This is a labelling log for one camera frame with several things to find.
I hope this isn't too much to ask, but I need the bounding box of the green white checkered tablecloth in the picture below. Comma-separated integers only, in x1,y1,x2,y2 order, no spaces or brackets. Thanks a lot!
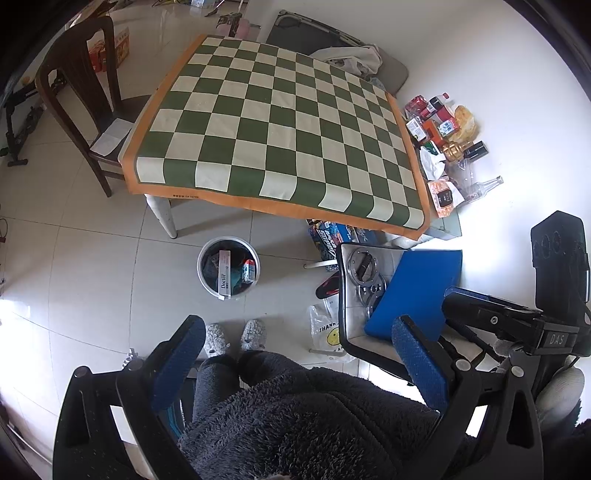
117,34,437,241

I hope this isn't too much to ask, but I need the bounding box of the blue flat board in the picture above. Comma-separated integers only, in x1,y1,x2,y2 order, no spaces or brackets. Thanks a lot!
364,249,463,342

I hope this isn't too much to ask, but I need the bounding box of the dark wooden chair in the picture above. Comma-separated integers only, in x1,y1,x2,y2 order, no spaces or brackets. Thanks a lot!
34,16,153,198

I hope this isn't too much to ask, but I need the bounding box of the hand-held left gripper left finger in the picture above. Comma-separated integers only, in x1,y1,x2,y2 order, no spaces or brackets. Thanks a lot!
53,315,207,480

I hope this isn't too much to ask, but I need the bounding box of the orange wipes packet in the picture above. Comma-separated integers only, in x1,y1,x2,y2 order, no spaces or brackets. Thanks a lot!
427,179,465,217

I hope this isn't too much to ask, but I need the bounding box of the red orange cardboard box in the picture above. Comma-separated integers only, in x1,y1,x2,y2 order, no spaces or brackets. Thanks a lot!
87,27,131,73

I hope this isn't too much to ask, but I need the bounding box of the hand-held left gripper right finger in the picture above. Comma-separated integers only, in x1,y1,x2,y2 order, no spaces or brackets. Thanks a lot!
392,315,546,480

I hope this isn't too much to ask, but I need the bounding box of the clear glass bottle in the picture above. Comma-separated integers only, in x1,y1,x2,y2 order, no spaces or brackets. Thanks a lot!
465,176,504,204

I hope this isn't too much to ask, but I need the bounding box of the black exercise equipment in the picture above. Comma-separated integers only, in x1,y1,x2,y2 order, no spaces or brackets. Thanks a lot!
0,76,47,168

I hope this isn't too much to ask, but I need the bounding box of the white crumpled cloth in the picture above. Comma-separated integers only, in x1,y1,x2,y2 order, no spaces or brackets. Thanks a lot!
323,44,384,78

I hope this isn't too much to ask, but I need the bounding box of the white round trash bin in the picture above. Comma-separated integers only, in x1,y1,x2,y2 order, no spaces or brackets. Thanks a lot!
197,236,262,302

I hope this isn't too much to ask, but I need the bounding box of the red black slipper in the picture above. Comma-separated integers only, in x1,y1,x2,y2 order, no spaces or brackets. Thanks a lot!
316,272,341,302

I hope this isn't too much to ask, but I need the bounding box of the white paper sheet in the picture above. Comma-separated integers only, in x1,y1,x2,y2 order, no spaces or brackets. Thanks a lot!
90,117,134,157

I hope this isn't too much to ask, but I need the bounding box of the white crumpled plastic bag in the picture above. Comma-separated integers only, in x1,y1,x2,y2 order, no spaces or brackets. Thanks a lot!
419,145,450,182

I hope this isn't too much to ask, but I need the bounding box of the black tray with metal discs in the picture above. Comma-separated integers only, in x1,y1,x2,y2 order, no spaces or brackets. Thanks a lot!
335,241,467,386

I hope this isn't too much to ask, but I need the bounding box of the chrome weight plate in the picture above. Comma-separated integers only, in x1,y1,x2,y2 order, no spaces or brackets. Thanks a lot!
356,277,392,319
346,247,386,283

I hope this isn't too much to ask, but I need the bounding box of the dark fleece robe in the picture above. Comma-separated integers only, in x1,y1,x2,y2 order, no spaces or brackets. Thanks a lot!
178,360,485,480

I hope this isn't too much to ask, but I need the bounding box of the grey box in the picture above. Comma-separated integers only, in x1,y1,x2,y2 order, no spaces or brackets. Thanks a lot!
425,209,462,241

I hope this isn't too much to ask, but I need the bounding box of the grey folding cot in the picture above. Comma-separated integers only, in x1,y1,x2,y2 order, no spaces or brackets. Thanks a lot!
265,10,410,93

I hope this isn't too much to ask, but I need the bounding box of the white smiley plastic bag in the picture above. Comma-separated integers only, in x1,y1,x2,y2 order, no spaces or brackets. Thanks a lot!
308,302,356,363

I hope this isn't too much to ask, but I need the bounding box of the blue printed box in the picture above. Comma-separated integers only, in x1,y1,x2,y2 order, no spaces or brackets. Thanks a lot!
307,219,389,262

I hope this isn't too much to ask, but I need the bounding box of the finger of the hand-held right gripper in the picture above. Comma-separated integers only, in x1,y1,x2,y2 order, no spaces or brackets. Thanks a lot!
441,294,543,340
444,286,543,317

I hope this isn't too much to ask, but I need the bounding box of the pile of assorted packages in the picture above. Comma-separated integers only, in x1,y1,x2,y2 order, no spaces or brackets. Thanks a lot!
404,91,490,166

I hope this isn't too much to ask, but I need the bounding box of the person's right hand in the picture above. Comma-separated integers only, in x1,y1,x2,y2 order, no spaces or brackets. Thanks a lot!
536,367,586,428

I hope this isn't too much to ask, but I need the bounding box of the grey fluffy slipper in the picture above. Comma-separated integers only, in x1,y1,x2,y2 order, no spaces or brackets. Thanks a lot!
204,323,232,357
239,319,269,354

